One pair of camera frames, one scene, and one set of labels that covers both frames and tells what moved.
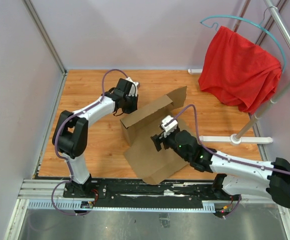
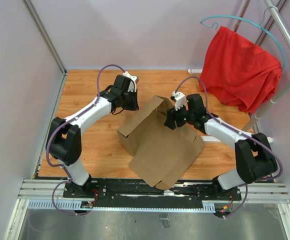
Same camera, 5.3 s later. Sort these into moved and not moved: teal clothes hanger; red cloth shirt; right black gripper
Moved: right black gripper
Not moved: teal clothes hanger; red cloth shirt
